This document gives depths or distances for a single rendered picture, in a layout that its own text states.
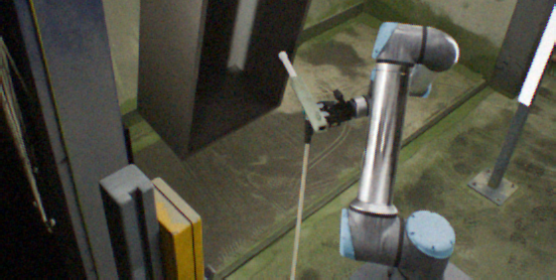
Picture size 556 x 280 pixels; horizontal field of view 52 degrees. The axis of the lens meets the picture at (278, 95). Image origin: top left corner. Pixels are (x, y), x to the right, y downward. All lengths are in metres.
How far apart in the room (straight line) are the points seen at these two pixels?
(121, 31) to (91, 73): 2.00
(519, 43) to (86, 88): 2.97
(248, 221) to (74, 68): 1.72
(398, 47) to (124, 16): 1.95
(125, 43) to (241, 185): 1.03
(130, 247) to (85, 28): 0.55
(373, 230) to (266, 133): 1.64
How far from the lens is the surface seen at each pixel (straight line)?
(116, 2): 3.35
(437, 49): 1.79
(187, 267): 0.99
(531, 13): 3.75
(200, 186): 3.03
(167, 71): 2.31
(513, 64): 3.92
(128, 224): 0.88
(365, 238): 1.79
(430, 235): 1.80
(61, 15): 1.25
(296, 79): 2.39
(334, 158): 3.21
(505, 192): 3.35
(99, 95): 1.39
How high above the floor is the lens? 2.26
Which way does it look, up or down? 38 degrees down
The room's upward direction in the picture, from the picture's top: 4 degrees clockwise
